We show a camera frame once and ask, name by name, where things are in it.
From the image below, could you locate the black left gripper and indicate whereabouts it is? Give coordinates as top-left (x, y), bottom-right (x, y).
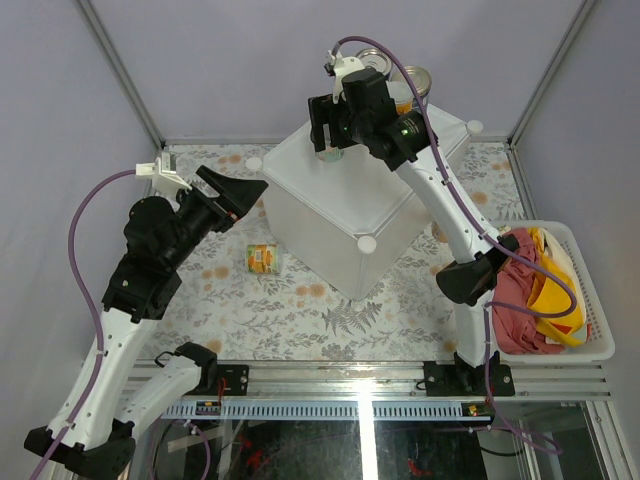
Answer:
top-left (166, 166), bottom-right (268, 271)

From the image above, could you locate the clear lid green jar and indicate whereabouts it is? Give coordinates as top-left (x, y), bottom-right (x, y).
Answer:
top-left (316, 124), bottom-right (343, 163)

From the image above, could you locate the blue soup can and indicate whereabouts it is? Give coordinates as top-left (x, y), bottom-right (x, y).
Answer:
top-left (391, 66), bottom-right (432, 110)
top-left (355, 47), bottom-right (393, 77)

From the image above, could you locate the white lid yellow jar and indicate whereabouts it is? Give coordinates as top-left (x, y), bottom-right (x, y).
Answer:
top-left (431, 222), bottom-right (448, 243)

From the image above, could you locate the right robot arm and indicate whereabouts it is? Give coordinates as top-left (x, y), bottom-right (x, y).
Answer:
top-left (308, 67), bottom-right (518, 395)

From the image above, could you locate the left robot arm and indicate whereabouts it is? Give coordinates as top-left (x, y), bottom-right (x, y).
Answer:
top-left (24, 164), bottom-right (268, 479)

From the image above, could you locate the white cube counter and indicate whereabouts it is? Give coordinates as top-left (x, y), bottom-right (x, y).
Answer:
top-left (245, 102), bottom-right (485, 302)

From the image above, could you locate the yellow cloth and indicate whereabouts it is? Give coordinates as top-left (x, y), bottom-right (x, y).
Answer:
top-left (527, 227), bottom-right (590, 348)

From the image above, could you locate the pink cloth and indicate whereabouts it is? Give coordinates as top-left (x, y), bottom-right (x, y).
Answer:
top-left (492, 227), bottom-right (566, 356)

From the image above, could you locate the white plastic basket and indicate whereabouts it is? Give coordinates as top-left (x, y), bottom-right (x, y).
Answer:
top-left (492, 221), bottom-right (615, 365)

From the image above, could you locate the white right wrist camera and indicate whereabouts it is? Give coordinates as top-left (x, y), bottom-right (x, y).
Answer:
top-left (324, 50), bottom-right (365, 104)

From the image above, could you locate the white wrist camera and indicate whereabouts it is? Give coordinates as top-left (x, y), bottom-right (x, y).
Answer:
top-left (135, 151), bottom-right (192, 197)
top-left (324, 50), bottom-right (365, 104)

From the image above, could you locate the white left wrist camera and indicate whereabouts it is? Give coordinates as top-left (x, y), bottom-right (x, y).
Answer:
top-left (135, 151), bottom-right (192, 197)

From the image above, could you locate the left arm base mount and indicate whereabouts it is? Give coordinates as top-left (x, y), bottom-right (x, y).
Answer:
top-left (187, 364), bottom-right (250, 398)

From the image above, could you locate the aluminium front rail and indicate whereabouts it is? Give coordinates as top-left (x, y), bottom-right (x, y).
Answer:
top-left (79, 360), bottom-right (614, 401)

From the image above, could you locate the white slotted cable duct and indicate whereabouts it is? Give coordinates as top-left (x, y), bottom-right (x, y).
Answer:
top-left (162, 399), bottom-right (493, 422)

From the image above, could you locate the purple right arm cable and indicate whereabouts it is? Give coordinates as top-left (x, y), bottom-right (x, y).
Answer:
top-left (329, 35), bottom-right (579, 456)

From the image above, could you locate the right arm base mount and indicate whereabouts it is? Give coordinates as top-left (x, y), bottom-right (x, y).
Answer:
top-left (415, 352), bottom-right (515, 397)

